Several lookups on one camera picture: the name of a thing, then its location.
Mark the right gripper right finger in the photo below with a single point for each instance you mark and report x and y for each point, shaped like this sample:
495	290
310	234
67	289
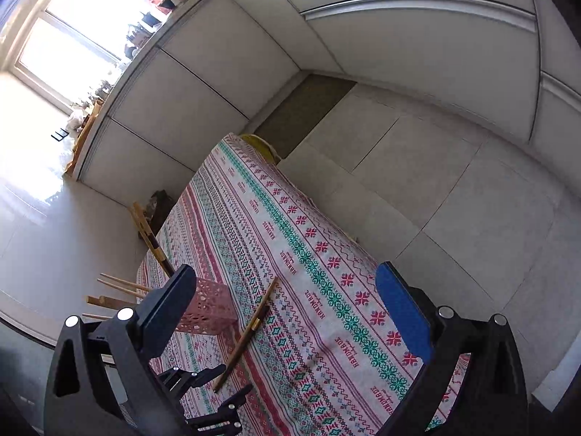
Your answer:
492	399

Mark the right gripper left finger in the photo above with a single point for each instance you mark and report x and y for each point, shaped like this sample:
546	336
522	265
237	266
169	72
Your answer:
100	380

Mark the thick long bamboo chopstick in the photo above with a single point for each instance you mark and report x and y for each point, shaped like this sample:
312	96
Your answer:
108	302

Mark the black gold-banded chopstick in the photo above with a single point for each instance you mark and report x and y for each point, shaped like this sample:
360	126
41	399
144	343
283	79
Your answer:
257	319

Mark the long thin bamboo chopstick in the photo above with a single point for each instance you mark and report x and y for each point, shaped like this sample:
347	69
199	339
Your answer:
131	288

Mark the bamboo chopstick lower holder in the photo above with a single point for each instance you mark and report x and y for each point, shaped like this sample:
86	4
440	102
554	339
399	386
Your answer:
95	317

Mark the pink perforated utensil holder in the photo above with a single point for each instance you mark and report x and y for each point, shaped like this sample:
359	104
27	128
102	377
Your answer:
211	310

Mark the black gold chopstick in holder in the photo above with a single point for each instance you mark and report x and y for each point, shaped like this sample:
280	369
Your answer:
163	261

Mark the patterned handmade tablecloth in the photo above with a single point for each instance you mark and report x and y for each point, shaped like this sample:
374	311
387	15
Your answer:
328	359

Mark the bamboo chopstick in holder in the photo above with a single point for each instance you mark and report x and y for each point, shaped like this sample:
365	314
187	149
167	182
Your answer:
144	228

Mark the black trash bin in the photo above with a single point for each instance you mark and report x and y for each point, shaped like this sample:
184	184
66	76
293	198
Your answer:
157	210

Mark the brown floor mat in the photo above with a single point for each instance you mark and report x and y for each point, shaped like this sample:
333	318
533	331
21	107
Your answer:
300	112

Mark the white base cabinets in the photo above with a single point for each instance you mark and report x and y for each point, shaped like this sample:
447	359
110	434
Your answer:
216	66

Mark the window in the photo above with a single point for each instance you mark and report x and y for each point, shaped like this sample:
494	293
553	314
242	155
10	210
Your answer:
63	50

